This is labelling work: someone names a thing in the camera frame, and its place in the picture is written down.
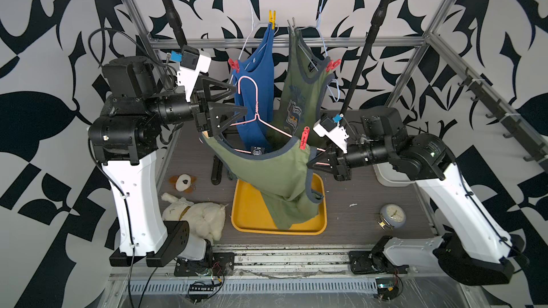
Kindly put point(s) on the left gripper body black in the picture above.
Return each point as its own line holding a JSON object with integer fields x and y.
{"x": 201, "y": 122}

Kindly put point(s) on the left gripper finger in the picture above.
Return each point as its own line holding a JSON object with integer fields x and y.
{"x": 222, "y": 116}
{"x": 215, "y": 90}

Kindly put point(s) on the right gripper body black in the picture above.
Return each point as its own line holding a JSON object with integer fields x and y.
{"x": 344, "y": 167}

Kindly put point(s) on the pink wire hanger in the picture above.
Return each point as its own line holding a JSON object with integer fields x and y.
{"x": 257, "y": 116}

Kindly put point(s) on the light green tank top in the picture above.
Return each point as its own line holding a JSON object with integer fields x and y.
{"x": 282, "y": 177}

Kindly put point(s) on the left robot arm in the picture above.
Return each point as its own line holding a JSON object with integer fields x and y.
{"x": 123, "y": 145}

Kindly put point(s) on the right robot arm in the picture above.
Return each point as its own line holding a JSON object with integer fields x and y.
{"x": 476, "y": 252}

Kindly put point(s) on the blue tank top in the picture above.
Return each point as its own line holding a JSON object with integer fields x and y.
{"x": 256, "y": 80}

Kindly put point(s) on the dark green printed tank top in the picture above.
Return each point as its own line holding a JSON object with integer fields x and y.
{"x": 303, "y": 92}

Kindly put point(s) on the red clothespin on blue top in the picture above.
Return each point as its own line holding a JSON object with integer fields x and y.
{"x": 234, "y": 65}

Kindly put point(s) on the white plastic bin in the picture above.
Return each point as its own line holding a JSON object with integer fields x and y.
{"x": 388, "y": 177}

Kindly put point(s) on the small round alarm clock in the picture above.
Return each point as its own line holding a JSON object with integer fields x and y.
{"x": 392, "y": 216}

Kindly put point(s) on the brown white round toy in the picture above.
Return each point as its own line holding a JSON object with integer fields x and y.
{"x": 183, "y": 183}

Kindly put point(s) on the yellow clothespin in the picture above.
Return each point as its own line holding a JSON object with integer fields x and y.
{"x": 272, "y": 19}

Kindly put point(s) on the yellow plastic tray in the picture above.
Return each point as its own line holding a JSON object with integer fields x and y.
{"x": 256, "y": 212}

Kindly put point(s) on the grey clothespin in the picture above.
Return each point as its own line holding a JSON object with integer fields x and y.
{"x": 292, "y": 24}

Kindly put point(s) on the white plush dog toy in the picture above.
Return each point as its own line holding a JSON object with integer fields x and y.
{"x": 206, "y": 219}

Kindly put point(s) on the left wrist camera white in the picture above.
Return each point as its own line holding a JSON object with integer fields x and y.
{"x": 191, "y": 64}

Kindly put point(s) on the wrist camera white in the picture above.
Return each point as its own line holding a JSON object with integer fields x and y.
{"x": 191, "y": 64}
{"x": 331, "y": 128}

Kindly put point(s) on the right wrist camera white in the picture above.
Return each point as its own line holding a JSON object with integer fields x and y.
{"x": 331, "y": 128}

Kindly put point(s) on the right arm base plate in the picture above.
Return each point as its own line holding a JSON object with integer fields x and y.
{"x": 372, "y": 263}

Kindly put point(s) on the right electronics board with wires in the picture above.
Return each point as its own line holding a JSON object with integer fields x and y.
{"x": 388, "y": 289}

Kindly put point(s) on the electronics board with wires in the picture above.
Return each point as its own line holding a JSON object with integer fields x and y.
{"x": 200, "y": 291}
{"x": 388, "y": 289}

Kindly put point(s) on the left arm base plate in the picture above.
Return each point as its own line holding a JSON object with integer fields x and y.
{"x": 216, "y": 264}

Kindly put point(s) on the left electronics board with wires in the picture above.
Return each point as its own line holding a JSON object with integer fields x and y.
{"x": 200, "y": 291}

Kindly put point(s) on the black wall hook rail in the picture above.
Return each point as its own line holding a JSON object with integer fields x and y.
{"x": 500, "y": 111}

